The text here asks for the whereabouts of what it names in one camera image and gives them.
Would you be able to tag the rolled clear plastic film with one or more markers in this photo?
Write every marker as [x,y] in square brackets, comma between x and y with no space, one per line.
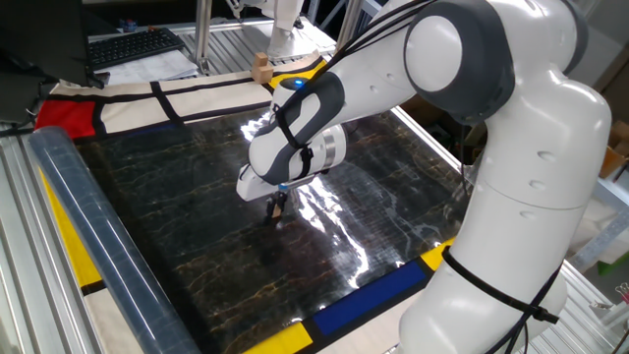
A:
[108,236]

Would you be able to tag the small wooden cube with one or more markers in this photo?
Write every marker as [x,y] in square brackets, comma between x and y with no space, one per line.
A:
[276,211]

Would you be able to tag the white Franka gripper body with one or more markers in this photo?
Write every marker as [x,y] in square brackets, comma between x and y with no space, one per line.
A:
[250,189]

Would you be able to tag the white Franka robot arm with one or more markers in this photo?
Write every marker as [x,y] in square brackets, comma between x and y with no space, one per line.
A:
[540,172]

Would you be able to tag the white paper sheets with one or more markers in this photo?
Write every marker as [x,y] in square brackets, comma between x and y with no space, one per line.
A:
[157,69]

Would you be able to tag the large light wooden block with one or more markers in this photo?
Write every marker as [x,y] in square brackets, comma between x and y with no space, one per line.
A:
[262,75]

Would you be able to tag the small open cardboard box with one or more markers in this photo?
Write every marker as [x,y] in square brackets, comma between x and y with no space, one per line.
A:
[611,162]

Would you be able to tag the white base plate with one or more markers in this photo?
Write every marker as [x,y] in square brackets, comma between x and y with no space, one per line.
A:
[314,46]

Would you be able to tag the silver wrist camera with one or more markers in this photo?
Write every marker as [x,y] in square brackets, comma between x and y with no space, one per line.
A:
[297,183]

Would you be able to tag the aluminium frame post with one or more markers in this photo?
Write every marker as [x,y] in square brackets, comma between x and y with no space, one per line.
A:
[350,19]
[202,34]

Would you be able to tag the black monitor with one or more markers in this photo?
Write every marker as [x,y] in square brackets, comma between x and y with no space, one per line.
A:
[39,39]

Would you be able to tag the medium light wooden block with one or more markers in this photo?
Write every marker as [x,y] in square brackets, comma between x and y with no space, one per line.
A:
[261,60]

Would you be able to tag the small red blue toy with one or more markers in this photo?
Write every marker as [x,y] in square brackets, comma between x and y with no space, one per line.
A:
[129,25]

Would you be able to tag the small white robot arm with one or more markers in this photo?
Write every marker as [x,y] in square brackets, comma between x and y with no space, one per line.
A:
[285,29]

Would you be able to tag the Mondrian pattern cloth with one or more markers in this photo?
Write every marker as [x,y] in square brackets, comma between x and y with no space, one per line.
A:
[132,115]

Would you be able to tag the black marble pattern mat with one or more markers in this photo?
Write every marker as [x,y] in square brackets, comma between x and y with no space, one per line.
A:
[196,246]

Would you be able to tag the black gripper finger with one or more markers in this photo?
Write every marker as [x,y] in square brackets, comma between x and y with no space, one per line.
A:
[283,202]
[269,209]

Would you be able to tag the black computer keyboard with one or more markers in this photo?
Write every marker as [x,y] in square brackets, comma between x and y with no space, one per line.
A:
[132,46]

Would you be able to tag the green plastic piece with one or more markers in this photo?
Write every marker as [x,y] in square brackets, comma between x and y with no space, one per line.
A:
[611,268]

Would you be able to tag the pink binder clip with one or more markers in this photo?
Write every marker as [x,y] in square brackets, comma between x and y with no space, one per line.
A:
[623,290]

